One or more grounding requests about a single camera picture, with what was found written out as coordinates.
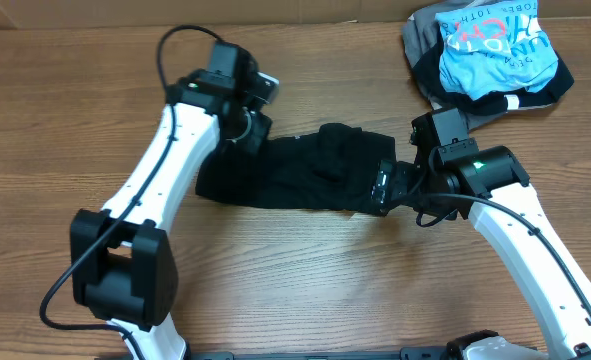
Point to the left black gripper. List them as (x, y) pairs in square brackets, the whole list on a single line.
[(252, 142)]

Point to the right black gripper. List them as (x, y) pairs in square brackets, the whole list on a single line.
[(384, 185)]

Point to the black t-shirt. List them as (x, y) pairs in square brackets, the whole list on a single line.
[(332, 169)]

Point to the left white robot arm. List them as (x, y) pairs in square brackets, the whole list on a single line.
[(125, 272)]

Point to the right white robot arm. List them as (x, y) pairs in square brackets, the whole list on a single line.
[(451, 177)]

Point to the black folded garment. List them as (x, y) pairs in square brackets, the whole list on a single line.
[(426, 73)]

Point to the grey folded garment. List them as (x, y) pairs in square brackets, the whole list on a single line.
[(420, 33)]

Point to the light blue printed t-shirt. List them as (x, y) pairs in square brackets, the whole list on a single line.
[(495, 48)]

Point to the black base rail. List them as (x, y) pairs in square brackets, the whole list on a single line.
[(406, 353)]

